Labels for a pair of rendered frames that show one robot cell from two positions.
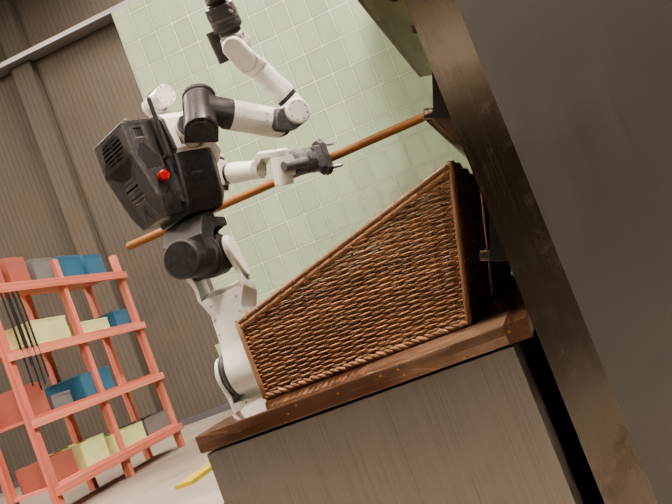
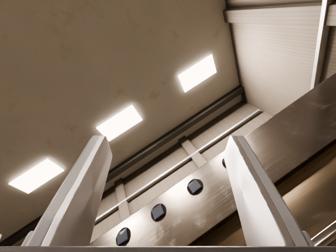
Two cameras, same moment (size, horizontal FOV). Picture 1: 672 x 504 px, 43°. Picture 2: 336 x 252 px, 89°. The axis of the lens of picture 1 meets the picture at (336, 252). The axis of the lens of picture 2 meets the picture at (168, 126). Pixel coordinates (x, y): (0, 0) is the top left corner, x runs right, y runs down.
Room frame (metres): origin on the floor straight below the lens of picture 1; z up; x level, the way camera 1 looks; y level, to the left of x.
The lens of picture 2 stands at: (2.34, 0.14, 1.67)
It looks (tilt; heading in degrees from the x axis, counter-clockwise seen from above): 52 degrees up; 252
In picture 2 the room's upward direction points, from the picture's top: 38 degrees counter-clockwise
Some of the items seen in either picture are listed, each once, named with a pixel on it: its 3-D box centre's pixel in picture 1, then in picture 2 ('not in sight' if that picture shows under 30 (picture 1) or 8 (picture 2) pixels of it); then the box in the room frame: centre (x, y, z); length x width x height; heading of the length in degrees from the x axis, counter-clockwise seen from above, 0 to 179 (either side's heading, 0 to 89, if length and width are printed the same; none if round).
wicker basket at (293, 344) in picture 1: (383, 275); not in sight; (1.74, -0.07, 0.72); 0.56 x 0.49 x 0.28; 167
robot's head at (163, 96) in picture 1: (159, 104); not in sight; (2.56, 0.34, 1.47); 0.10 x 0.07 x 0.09; 42
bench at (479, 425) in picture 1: (478, 403); not in sight; (2.46, -0.23, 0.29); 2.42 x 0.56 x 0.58; 167
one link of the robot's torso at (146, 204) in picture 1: (165, 168); not in sight; (2.52, 0.39, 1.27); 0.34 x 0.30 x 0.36; 42
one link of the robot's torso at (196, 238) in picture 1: (197, 248); not in sight; (2.48, 0.38, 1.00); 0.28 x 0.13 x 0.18; 166
